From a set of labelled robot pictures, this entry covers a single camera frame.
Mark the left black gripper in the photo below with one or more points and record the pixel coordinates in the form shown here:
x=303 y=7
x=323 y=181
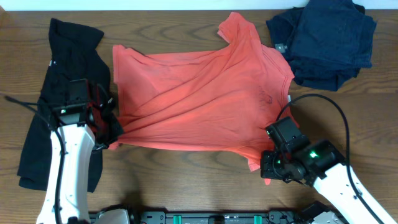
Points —
x=104 y=121

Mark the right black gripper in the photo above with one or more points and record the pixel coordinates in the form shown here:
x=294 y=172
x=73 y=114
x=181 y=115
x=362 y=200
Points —
x=267 y=165

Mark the red soccer t-shirt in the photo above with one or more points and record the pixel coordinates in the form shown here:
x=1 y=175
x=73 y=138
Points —
x=218 y=100

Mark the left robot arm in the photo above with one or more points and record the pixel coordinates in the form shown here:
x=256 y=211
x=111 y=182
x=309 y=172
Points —
x=66 y=195

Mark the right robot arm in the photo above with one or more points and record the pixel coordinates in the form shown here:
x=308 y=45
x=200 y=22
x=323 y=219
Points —
x=322 y=167

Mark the folded navy blue clothes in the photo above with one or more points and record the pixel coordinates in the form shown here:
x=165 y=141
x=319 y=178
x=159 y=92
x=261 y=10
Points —
x=326 y=43

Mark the black t-shirt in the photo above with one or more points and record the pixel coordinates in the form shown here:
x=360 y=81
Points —
x=74 y=57

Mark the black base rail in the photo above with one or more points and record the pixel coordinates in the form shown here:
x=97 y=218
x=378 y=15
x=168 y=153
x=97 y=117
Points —
x=273 y=216

